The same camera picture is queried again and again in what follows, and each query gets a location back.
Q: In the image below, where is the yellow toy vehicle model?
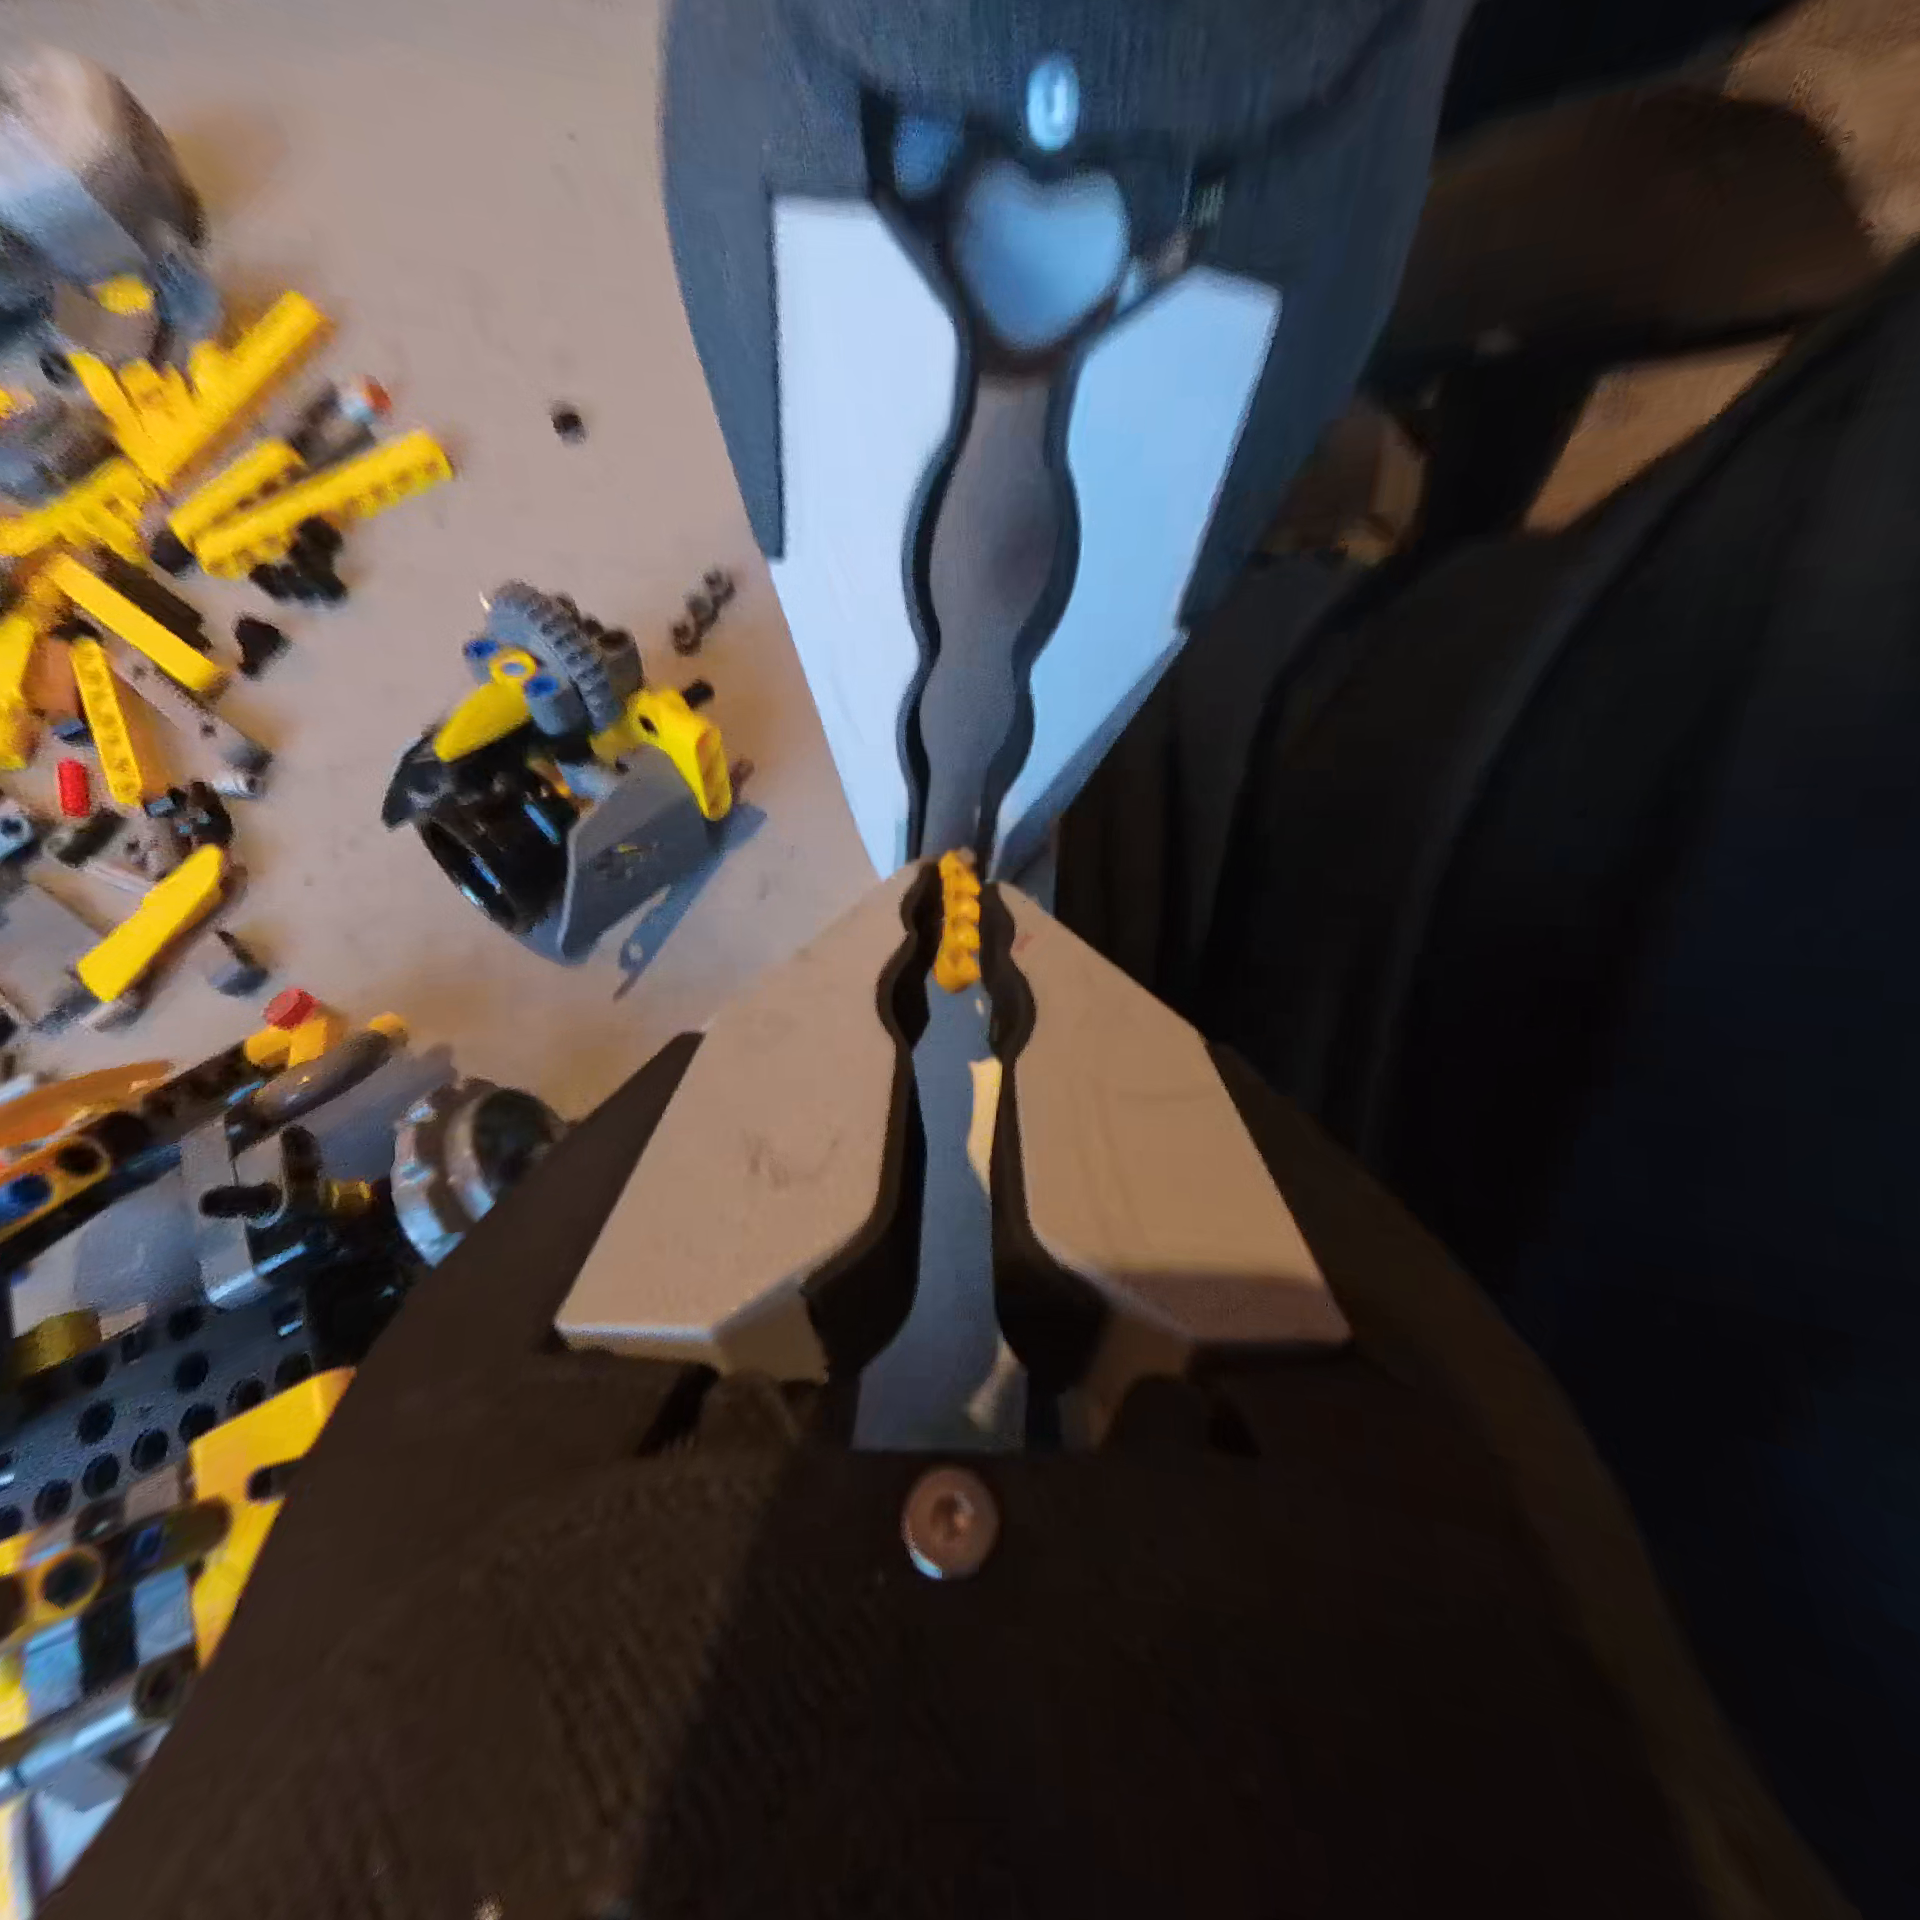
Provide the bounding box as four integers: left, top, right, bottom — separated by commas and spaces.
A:
0, 1010, 563, 1815

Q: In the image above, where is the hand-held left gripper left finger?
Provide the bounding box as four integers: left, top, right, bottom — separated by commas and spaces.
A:
557, 866, 930, 1381

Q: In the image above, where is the grey toy battery box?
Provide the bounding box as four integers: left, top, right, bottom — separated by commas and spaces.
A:
0, 46, 219, 348

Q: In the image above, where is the black office chair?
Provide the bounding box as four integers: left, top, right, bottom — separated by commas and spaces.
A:
1352, 0, 1920, 570

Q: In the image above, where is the yellow thin toy beam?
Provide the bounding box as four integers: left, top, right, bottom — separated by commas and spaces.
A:
933, 847, 986, 992

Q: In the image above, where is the person's dark clothing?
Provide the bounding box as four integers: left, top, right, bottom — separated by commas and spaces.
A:
1048, 226, 1920, 1920

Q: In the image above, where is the toy wheel gear subassembly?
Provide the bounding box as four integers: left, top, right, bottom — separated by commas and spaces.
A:
381, 582, 767, 998

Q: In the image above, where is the pile of loose toy pieces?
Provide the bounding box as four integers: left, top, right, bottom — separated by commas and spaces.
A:
0, 283, 459, 1035

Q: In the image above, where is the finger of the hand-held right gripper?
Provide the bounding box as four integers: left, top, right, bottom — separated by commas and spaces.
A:
988, 266, 1284, 888
773, 197, 983, 883

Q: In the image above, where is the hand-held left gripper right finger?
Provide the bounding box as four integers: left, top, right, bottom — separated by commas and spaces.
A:
976, 877, 1352, 1350

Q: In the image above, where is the yellow curved toy panel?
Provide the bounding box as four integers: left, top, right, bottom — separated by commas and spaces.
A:
75, 842, 230, 1003

